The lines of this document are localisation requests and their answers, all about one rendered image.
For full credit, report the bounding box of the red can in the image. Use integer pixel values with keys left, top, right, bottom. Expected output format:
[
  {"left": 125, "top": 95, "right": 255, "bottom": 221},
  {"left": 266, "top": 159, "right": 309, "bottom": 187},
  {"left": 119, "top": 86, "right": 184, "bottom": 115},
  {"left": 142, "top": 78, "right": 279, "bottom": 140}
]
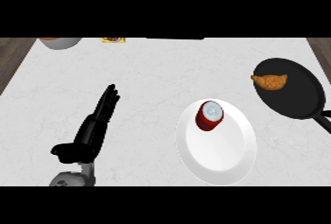
[{"left": 193, "top": 100, "right": 224, "bottom": 132}]

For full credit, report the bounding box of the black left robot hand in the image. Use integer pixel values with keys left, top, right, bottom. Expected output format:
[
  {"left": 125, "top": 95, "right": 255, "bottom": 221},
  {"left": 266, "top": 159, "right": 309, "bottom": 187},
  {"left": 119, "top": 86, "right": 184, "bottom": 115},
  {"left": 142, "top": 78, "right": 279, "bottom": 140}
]
[{"left": 49, "top": 83, "right": 121, "bottom": 165}]

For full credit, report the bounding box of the white oval plate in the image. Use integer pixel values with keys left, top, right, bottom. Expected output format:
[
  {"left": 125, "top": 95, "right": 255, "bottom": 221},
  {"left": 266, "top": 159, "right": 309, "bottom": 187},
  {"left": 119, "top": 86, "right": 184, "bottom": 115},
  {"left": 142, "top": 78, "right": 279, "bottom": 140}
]
[{"left": 174, "top": 98, "right": 258, "bottom": 186}]

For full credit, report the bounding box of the white bowl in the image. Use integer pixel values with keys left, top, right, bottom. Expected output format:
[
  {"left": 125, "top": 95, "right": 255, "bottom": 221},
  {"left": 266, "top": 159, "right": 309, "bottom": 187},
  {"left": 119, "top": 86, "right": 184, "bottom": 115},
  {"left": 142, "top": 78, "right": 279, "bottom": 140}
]
[{"left": 38, "top": 38, "right": 83, "bottom": 51}]

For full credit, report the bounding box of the black frying pan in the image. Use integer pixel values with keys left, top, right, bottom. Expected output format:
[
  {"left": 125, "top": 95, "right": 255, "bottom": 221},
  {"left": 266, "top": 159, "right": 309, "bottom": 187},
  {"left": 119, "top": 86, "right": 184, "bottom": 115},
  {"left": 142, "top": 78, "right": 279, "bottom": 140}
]
[{"left": 252, "top": 57, "right": 331, "bottom": 135}]

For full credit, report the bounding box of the yellow packet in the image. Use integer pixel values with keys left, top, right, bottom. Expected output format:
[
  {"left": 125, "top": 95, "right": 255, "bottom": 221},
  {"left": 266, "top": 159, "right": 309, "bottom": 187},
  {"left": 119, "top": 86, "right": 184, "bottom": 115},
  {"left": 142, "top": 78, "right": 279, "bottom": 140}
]
[{"left": 99, "top": 38, "right": 127, "bottom": 44}]

